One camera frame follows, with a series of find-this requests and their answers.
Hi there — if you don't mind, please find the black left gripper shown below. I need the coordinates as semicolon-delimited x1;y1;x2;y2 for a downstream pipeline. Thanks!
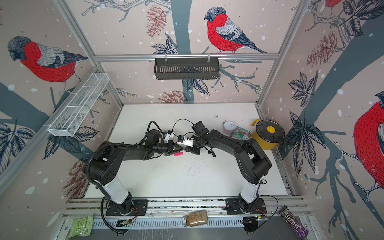
153;141;184;157

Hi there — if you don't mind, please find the pink usb drive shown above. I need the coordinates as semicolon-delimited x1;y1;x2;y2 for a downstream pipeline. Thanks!
174;152;184;157

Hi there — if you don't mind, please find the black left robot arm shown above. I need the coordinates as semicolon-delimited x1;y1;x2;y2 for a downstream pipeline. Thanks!
83;121;184;235

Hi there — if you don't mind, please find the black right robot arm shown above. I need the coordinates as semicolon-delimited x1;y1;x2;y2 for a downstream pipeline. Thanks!
187;121;272;216

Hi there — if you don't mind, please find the green candy packet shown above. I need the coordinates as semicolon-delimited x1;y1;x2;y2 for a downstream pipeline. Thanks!
230;127;253;141

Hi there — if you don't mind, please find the glass jar with grains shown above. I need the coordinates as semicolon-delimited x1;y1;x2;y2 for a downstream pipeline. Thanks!
183;211;209;227

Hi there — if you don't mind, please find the yellow toy pot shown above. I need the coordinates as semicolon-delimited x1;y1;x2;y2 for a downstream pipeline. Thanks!
251;119;286;150

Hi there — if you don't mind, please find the green snack bag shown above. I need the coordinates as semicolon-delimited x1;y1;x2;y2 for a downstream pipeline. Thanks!
67;214;94;239

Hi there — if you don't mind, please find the purple candy bar pack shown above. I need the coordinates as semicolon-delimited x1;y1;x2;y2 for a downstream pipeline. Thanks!
279;206;309;240

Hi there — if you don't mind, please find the black wire basket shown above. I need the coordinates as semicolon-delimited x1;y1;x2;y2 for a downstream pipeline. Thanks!
154;58;220;80

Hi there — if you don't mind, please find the white wire shelf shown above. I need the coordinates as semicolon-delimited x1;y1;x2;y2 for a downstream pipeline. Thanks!
48;73;110;137

